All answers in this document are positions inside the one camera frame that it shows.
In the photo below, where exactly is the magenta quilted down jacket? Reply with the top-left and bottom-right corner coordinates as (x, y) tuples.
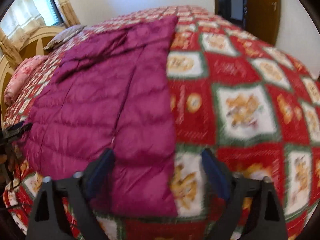
(18, 16), (178, 217)

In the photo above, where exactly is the pink floral folded blanket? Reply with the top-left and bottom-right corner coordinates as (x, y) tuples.
(4, 55), (49, 106)

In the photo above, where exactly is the cream wooden headboard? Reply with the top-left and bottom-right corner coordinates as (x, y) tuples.
(1, 26), (65, 122)

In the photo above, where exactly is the striped grey pillow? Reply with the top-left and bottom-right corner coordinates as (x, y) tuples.
(43, 25), (86, 50)

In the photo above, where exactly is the beige sheer curtain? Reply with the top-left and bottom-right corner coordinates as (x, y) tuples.
(1, 0), (46, 69)

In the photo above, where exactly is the beige patterned side curtain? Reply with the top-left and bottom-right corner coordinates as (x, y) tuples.
(54, 0), (80, 27)

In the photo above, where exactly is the brown wooden door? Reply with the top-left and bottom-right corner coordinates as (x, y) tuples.
(245, 0), (280, 46)

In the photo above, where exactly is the window with dark frame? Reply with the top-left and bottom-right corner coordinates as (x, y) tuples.
(33, 0), (63, 26)

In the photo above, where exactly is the metal door handle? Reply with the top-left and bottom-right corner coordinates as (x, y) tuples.
(272, 2), (277, 11)

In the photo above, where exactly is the brown door frame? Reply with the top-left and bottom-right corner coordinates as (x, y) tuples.
(215, 0), (247, 29)

